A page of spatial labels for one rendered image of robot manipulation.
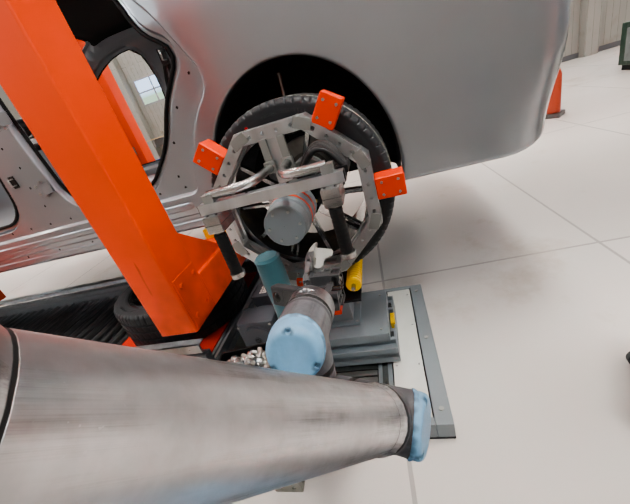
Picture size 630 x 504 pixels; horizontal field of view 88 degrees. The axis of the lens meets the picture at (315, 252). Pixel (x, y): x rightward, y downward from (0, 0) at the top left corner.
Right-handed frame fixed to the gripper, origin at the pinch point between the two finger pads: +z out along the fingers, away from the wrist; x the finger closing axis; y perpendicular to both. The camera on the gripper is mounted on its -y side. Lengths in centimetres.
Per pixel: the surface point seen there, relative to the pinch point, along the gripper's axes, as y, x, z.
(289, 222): -8.8, 11.3, 13.0
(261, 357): -19.8, -22.5, -2.5
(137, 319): -97, -28, 41
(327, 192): 5.0, 18.9, 3.5
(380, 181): 18.2, 17.7, 25.8
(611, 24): 611, 224, 942
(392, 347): 15, -53, 46
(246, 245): -31.9, 2.1, 31.6
